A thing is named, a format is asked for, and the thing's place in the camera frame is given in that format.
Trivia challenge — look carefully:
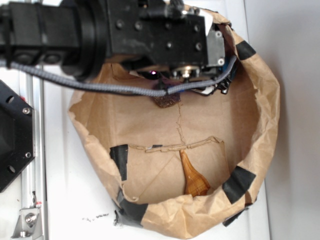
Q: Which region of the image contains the dark brown rock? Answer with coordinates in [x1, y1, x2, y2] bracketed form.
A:
[153, 93, 181, 108]

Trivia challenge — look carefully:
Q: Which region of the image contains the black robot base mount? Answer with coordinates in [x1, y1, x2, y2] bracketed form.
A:
[0, 81, 35, 193]

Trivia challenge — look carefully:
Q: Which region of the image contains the aluminium extrusion rail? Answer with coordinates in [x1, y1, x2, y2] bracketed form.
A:
[10, 72, 49, 240]

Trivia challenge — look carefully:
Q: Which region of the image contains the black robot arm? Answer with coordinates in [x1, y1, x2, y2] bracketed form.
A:
[0, 0, 237, 97]

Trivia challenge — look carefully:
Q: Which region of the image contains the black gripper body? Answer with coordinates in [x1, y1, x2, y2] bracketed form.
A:
[106, 0, 237, 97]

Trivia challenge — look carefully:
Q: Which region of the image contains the grey braided cable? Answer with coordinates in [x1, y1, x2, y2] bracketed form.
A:
[9, 55, 238, 98]

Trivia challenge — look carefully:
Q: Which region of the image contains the brown paper bag tray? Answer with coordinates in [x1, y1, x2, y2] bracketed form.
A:
[68, 12, 280, 239]

